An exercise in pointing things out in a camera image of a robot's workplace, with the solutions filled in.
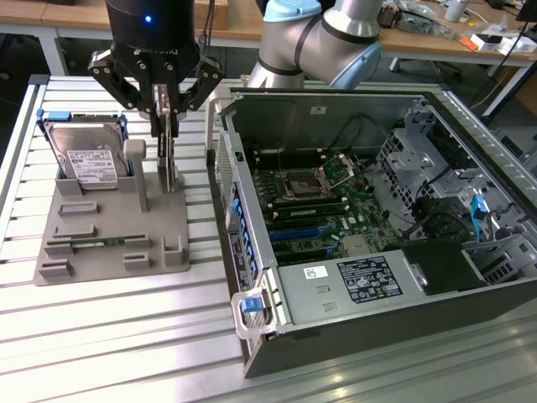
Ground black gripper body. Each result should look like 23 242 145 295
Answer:
103 0 201 86

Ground silver computer case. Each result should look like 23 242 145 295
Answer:
493 125 537 170

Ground orange and white box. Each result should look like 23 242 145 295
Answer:
460 32 505 54

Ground black case fan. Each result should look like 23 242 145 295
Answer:
412 194 476 245

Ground blue expansion slot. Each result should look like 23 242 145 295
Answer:
268 226 327 243

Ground green motherboard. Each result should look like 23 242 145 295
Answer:
250 154 399 268

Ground CPU socket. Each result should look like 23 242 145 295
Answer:
283 174 327 202

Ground metal socket cover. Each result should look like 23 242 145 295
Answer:
317 154 358 191

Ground black wire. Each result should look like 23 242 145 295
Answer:
334 115 388 153

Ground cluttered wooden desk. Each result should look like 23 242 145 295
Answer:
378 0 537 119

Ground open black PC case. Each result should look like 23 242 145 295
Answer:
204 86 537 379

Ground grey parts rack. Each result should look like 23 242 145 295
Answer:
32 139 191 288

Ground long wooden desk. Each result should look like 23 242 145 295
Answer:
0 0 269 77

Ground white cylinder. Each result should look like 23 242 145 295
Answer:
443 0 467 23

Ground hard disk in blue carrier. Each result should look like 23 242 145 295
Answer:
36 107 129 192

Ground black RAM stick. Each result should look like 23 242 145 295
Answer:
271 201 352 222

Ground clear case handle blue latch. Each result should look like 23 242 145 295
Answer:
231 288 279 339

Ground blue wire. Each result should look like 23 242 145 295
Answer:
471 193 488 244

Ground silver power supply unit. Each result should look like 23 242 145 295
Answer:
275 250 430 327

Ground green RAM stick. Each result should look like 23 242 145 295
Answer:
69 237 127 249

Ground black plastic shroud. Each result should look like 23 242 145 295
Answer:
383 240 491 297

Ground graphics card with metal bracket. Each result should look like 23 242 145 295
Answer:
152 82 178 195

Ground silver drive cage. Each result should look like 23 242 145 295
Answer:
374 125 446 199

